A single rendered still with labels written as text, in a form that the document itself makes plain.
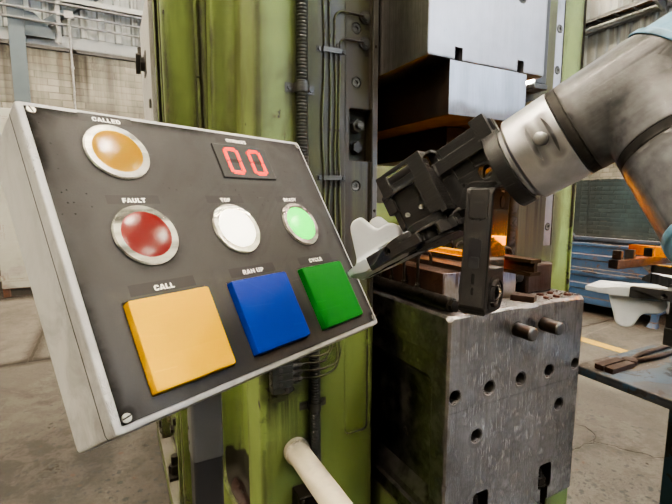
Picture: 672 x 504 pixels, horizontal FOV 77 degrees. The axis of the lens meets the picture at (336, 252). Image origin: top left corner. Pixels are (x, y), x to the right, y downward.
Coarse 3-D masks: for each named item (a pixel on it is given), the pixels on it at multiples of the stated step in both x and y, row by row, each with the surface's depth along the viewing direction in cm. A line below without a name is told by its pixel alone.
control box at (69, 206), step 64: (64, 128) 36; (128, 128) 41; (192, 128) 47; (64, 192) 34; (128, 192) 38; (192, 192) 43; (256, 192) 50; (64, 256) 32; (128, 256) 35; (192, 256) 40; (256, 256) 45; (320, 256) 53; (64, 320) 32; (64, 384) 34; (128, 384) 31; (192, 384) 34
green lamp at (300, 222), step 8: (296, 208) 53; (288, 216) 52; (296, 216) 53; (304, 216) 54; (296, 224) 52; (304, 224) 53; (312, 224) 54; (296, 232) 51; (304, 232) 52; (312, 232) 54
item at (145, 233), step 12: (132, 216) 37; (144, 216) 38; (156, 216) 39; (132, 228) 36; (144, 228) 37; (156, 228) 38; (168, 228) 39; (132, 240) 36; (144, 240) 36; (156, 240) 37; (168, 240) 38; (144, 252) 36; (156, 252) 37
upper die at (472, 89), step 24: (432, 72) 79; (456, 72) 76; (480, 72) 79; (504, 72) 81; (384, 96) 93; (408, 96) 86; (432, 96) 80; (456, 96) 77; (480, 96) 79; (504, 96) 82; (384, 120) 94; (408, 120) 86; (432, 120) 82; (456, 120) 82; (504, 120) 83
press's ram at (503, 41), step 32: (384, 0) 83; (416, 0) 74; (448, 0) 73; (480, 0) 77; (512, 0) 80; (544, 0) 84; (384, 32) 83; (416, 32) 75; (448, 32) 74; (480, 32) 77; (512, 32) 81; (544, 32) 85; (384, 64) 84; (416, 64) 78; (480, 64) 78; (512, 64) 82
